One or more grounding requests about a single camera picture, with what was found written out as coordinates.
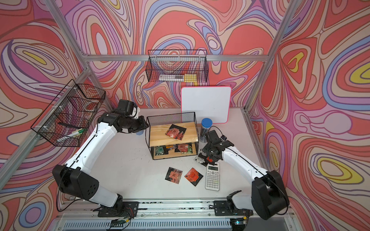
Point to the white calculator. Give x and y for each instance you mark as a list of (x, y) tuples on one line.
[(212, 177)]

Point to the green tea bag lower shelf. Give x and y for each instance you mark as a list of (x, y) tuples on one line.
[(159, 151)]

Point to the black wire two-tier shelf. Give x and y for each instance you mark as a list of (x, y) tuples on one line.
[(158, 126)]

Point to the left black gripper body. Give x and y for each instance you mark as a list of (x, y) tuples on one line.
[(135, 125)]

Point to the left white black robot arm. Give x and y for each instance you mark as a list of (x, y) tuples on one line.
[(74, 177)]

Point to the white board pink frame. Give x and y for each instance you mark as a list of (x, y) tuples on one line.
[(211, 102)]

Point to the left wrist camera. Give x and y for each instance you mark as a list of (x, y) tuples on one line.
[(127, 108)]

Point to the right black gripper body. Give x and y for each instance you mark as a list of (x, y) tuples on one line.
[(207, 149)]

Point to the yellow sticky notes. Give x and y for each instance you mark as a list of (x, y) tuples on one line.
[(190, 78)]

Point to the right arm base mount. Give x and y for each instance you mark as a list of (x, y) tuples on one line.
[(228, 208)]

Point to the red tea bag black edge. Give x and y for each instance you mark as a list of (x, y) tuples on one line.
[(173, 175)]

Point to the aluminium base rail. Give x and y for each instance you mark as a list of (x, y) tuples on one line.
[(170, 215)]

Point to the green marker in basket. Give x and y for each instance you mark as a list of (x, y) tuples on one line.
[(76, 133)]

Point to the white patterned tea bag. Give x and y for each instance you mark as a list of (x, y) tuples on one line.
[(198, 159)]

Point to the back wall wire basket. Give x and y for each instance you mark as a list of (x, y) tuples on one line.
[(166, 65)]

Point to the red tea bag shelf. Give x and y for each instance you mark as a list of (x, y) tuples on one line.
[(182, 148), (176, 132)]

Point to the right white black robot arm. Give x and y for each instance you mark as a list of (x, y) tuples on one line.
[(268, 196)]

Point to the blue lid pen jar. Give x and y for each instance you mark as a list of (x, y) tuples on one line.
[(206, 124)]

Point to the left wall wire basket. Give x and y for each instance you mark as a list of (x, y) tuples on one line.
[(73, 108)]

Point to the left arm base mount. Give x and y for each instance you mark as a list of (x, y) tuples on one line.
[(120, 209)]

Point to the wall wire basket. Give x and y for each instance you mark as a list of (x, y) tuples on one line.
[(166, 65), (73, 108)]

